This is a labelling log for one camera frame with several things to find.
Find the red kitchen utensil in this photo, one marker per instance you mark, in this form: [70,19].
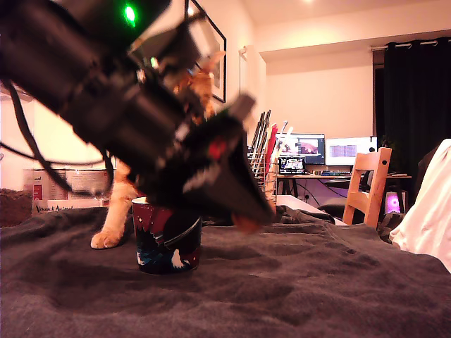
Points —
[271,141]

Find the small lit screen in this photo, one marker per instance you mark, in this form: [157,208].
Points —
[291,165]

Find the dark red space print mug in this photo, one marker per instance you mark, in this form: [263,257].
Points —
[165,246]

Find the monitor showing video windows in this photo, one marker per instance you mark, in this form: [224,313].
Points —
[310,148]

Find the wooden desk with black legs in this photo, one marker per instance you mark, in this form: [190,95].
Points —
[313,177]

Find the ginger cat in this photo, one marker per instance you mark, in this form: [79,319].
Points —
[116,211]

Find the white labelled tin can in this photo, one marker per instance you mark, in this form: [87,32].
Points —
[88,183]
[38,186]

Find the backlit keyboard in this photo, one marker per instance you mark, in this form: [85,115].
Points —
[336,173]

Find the monitor showing spreadsheet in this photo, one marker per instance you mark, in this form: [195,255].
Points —
[352,151]

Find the white cardboard can tray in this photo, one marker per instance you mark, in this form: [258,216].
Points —
[53,207]

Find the dark grey knitted cloth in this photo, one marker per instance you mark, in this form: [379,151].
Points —
[317,281]

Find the light wooden chair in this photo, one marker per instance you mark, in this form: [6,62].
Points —
[380,183]

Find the computer case with lit fan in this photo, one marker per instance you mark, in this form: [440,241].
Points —
[393,203]

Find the clear kibble container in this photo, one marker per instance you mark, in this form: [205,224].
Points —
[14,207]

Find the white curtain rod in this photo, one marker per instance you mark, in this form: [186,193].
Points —
[377,47]

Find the dark green curtain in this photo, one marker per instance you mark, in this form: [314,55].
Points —
[415,105]

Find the white crumpled cloth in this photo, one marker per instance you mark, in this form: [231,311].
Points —
[430,211]

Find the black framed wall picture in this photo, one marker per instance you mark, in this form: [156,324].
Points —
[222,81]

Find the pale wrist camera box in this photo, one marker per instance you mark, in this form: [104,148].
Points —
[206,38]

